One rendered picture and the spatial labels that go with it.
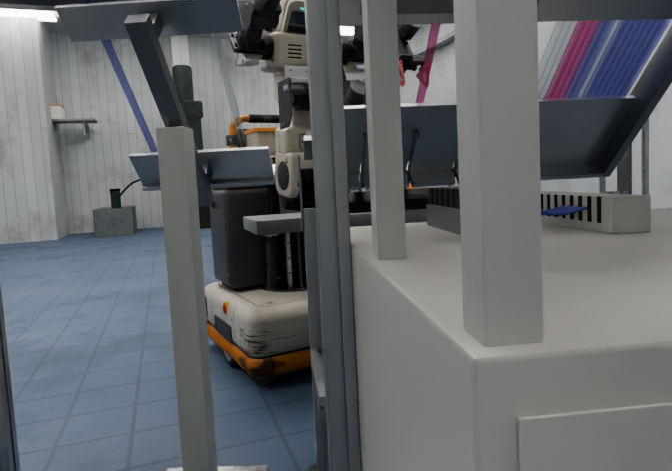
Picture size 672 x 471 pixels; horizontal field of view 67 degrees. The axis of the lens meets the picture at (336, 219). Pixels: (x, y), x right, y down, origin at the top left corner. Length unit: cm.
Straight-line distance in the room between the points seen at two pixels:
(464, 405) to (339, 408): 44
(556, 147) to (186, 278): 88
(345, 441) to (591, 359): 50
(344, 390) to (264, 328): 105
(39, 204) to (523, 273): 864
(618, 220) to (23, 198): 852
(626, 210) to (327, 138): 37
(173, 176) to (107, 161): 860
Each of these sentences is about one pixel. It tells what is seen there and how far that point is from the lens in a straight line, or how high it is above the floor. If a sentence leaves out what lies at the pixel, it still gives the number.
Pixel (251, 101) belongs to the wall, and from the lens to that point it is 990.
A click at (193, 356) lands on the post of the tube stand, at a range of 115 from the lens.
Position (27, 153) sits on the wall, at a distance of 883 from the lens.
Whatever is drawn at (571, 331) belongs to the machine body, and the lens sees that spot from 29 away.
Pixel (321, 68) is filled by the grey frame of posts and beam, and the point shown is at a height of 84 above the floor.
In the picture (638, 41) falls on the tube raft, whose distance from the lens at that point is 119.
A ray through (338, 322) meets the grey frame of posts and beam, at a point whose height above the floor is 52.
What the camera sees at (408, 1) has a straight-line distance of 89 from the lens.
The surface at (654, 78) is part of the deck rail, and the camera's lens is 124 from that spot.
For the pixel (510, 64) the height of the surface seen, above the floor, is 75.
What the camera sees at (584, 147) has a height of 75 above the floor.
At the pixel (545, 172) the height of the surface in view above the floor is 69.
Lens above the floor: 70
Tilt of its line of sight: 4 degrees down
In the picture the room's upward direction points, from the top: 3 degrees counter-clockwise
